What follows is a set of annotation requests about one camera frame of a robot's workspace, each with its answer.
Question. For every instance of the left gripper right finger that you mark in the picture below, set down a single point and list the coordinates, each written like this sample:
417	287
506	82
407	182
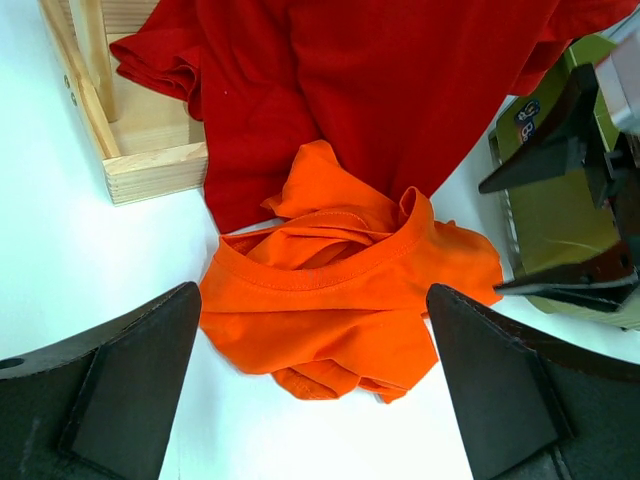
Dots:
530	405

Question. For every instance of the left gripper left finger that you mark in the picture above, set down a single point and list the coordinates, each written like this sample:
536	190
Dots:
100	404

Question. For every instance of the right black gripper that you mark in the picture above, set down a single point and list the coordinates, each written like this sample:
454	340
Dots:
566	137

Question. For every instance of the orange t shirt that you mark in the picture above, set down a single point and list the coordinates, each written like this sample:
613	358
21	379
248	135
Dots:
333	298

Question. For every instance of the red t shirt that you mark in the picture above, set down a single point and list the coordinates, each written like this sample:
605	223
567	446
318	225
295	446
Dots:
401	90

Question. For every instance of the green plastic basket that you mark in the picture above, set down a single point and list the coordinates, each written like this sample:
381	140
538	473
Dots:
554	222

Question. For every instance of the wooden clothes rack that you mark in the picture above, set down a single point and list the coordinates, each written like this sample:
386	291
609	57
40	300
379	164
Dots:
147	144

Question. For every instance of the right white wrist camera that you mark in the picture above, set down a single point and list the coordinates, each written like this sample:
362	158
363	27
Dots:
618	78

